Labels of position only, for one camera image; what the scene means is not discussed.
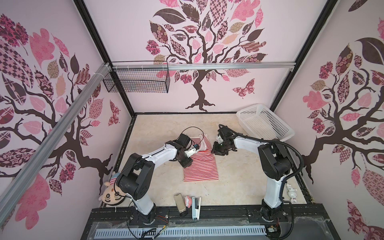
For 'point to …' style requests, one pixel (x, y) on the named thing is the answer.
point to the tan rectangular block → (180, 202)
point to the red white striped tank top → (203, 167)
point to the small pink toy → (188, 200)
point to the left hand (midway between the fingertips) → (186, 162)
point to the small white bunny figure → (292, 193)
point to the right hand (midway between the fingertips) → (212, 150)
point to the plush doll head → (110, 195)
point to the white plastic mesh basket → (259, 121)
